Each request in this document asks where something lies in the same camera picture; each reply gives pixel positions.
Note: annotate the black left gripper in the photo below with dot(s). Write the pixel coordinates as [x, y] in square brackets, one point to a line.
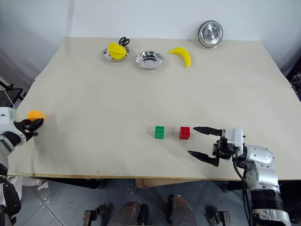
[20, 129]

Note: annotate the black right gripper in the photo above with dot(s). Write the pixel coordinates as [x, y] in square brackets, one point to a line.
[223, 149]

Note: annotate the orange toy brick cube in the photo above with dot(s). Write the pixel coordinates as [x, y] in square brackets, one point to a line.
[35, 114]

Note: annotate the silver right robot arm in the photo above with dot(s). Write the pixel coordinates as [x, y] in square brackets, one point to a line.
[261, 157]

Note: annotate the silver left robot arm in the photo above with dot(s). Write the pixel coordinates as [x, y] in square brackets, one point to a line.
[5, 147]

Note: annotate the red toy brick cube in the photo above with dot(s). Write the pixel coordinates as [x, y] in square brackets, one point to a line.
[184, 133]

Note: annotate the black equipment stand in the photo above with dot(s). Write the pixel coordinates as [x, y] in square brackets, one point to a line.
[11, 94]

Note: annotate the black table caster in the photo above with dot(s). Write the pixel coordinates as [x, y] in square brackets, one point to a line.
[231, 186]
[100, 183]

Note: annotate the green toy brick cube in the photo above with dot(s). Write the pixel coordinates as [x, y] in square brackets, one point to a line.
[159, 132]

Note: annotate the brown cardboard box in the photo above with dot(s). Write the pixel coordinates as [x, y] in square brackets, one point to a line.
[162, 183]

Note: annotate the dark rounded brown shape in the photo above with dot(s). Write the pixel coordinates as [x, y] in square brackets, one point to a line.
[182, 210]
[130, 214]

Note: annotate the yellow toy banana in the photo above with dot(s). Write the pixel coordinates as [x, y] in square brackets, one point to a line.
[184, 55]

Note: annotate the small shallow steel dish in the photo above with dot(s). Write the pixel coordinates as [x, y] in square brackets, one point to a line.
[105, 54]

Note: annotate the round steel bowl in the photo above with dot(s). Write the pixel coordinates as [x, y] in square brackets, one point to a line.
[148, 60]

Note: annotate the dark plaid cloth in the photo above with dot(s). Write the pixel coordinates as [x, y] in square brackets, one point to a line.
[296, 86]

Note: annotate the large steel bowl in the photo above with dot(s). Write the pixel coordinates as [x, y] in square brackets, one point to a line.
[210, 34]

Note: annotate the yellow toy starfruit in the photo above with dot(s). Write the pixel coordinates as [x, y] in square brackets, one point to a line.
[116, 50]

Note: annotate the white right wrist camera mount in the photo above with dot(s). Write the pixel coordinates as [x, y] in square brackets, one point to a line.
[236, 137]

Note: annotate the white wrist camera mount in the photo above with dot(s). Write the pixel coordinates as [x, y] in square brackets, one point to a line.
[236, 137]
[5, 117]

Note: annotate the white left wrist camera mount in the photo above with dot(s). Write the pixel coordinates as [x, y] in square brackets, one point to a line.
[5, 117]

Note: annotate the dark metal bracket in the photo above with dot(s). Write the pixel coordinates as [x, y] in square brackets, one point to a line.
[218, 217]
[92, 215]

